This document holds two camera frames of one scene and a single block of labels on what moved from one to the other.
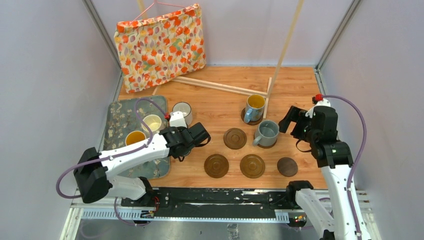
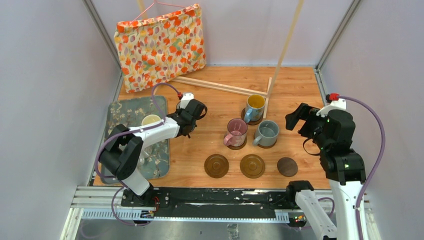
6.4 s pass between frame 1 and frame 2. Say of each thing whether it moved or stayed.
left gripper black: moved
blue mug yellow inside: stayed
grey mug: stayed
